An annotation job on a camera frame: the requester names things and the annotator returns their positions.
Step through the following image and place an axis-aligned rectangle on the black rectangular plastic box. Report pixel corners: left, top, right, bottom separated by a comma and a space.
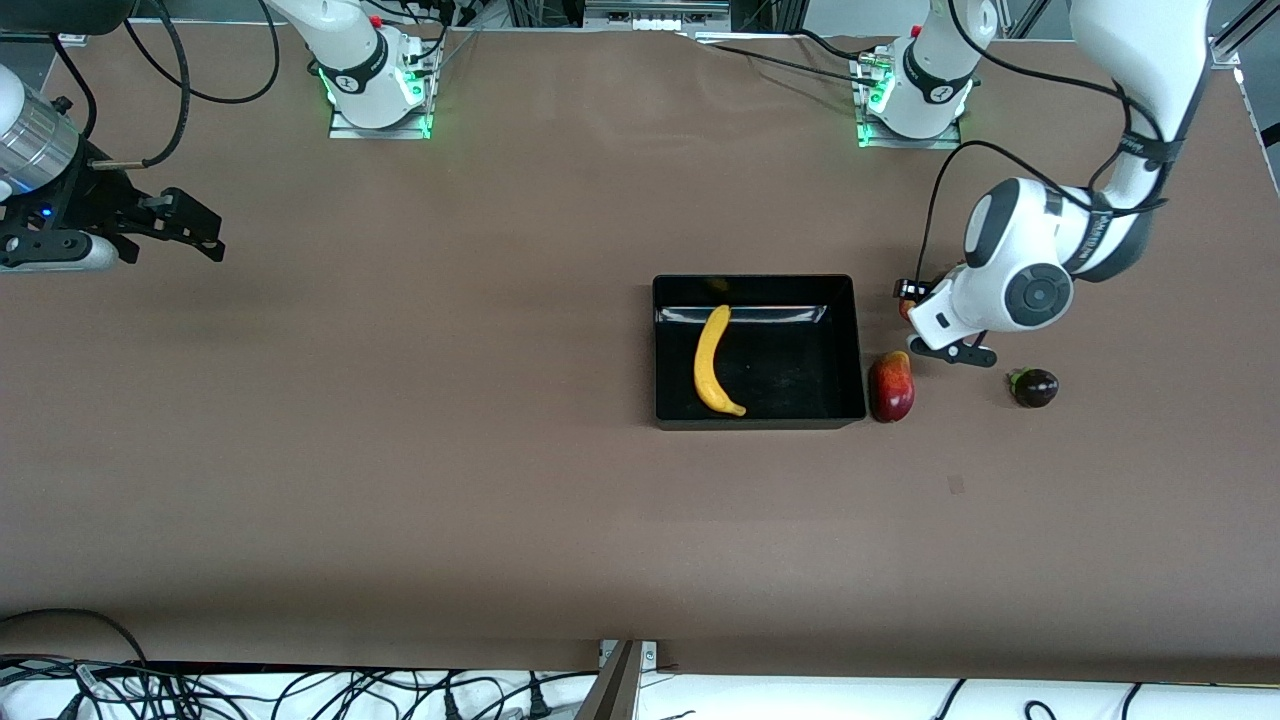
652, 274, 868, 432

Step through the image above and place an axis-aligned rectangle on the yellow banana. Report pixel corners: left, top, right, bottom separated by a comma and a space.
694, 304, 748, 417

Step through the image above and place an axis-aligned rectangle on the red mango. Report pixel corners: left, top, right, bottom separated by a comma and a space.
868, 350, 916, 424

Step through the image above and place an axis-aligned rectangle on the dark purple mangosteen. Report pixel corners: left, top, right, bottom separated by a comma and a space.
1008, 367, 1060, 409

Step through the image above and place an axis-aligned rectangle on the grey device with ports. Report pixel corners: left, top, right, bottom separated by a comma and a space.
583, 0, 733, 32

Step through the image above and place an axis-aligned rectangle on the grey metal bar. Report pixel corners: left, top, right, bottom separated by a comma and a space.
575, 640, 643, 720

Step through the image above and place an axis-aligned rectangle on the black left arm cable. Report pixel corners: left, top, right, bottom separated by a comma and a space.
918, 0, 1169, 291

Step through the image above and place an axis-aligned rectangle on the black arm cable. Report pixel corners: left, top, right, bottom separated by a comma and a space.
918, 0, 1169, 291
48, 0, 282, 171

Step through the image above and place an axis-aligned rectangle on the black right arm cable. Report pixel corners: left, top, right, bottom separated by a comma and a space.
48, 0, 282, 171

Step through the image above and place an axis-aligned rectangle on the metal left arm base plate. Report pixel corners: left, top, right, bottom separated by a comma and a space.
855, 45, 964, 150

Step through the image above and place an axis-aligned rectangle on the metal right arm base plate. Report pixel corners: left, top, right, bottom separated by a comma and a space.
328, 30, 434, 140

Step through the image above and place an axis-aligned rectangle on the black cable on table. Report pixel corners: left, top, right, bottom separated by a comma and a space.
695, 38, 873, 85
788, 28, 869, 61

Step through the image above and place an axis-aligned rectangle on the long arched black cable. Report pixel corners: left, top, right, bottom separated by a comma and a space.
0, 607, 151, 666

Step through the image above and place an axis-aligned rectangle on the small metal edge bracket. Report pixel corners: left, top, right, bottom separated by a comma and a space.
598, 639, 660, 669

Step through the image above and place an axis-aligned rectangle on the tangled black cable bundle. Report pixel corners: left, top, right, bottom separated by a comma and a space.
0, 655, 601, 720

